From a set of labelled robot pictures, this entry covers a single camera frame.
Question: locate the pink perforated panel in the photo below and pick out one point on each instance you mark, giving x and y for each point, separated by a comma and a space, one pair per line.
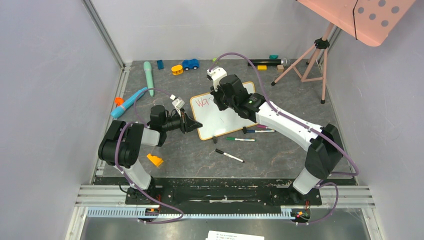
368, 21

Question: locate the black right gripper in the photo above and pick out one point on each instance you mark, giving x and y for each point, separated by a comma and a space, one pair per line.
218, 99

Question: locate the dark blue block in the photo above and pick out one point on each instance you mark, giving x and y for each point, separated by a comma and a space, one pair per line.
160, 64

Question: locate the orange small toy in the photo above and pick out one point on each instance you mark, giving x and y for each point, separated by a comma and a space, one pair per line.
119, 101

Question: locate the yellow framed whiteboard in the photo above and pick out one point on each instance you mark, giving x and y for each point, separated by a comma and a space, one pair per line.
215, 123

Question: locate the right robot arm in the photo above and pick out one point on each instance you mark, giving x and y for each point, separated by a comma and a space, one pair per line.
323, 145

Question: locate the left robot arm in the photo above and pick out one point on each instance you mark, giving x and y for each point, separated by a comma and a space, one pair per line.
120, 147

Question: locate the black microphone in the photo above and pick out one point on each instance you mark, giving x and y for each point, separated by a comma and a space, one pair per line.
271, 62

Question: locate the orange wedge toy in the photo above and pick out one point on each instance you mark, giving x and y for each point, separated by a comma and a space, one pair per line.
155, 160

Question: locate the white paper sheet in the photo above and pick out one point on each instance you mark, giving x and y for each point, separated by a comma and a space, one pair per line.
220, 235

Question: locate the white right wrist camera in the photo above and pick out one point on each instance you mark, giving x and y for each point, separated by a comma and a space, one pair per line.
215, 75

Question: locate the blue toy crayon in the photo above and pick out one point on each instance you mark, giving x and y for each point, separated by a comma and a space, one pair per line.
119, 110

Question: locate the purple capped marker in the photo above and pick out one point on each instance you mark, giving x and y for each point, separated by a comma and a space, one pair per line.
264, 127

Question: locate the mint green toy crayon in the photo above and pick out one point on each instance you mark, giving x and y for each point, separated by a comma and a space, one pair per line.
147, 67

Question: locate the blue toy car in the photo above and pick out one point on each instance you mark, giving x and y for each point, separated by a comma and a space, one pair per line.
190, 64

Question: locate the pink tripod stand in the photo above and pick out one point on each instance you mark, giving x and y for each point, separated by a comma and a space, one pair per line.
320, 46

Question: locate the teal block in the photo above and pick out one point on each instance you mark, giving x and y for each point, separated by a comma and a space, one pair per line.
273, 56

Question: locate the green capped marker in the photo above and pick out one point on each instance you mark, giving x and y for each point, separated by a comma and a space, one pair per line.
241, 139

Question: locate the wooden block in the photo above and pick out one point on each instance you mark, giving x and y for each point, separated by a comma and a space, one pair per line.
280, 68

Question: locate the yellow block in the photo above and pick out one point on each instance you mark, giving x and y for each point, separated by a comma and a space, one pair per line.
262, 67

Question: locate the black capped marker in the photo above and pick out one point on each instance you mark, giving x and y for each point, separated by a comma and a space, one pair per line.
229, 155

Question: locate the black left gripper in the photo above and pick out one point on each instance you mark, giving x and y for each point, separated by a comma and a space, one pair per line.
188, 124

